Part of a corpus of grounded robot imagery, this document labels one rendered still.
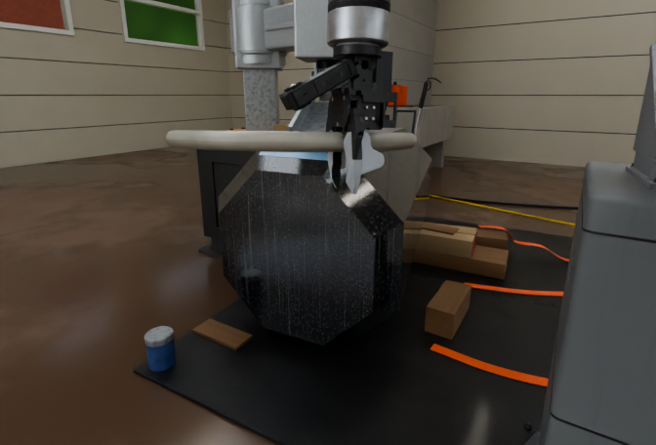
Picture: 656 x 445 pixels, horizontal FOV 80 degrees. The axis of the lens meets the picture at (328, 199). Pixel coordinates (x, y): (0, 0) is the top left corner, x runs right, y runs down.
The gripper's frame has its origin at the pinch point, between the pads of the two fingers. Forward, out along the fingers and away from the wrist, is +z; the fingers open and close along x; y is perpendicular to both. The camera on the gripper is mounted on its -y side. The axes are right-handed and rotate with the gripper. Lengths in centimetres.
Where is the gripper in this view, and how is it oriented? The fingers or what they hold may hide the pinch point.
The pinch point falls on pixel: (341, 182)
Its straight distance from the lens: 60.5
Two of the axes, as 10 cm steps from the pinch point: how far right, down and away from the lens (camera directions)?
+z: -0.2, 9.8, 1.9
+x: -4.1, -1.8, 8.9
